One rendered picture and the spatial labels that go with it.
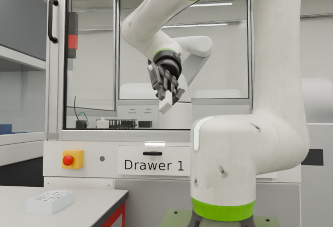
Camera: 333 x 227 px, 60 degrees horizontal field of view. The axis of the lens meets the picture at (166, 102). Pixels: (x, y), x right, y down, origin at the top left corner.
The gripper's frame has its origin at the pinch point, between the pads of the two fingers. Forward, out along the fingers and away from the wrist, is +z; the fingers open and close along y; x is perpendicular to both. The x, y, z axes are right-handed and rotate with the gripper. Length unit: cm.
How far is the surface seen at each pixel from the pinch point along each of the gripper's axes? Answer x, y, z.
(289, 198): 5, 67, -17
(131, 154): 38, 17, -29
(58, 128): 56, -10, -39
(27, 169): 114, -4, -66
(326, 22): -108, 199, -348
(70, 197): 49.3, 4.0, -6.5
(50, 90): 49, -22, -47
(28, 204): 52, -6, 1
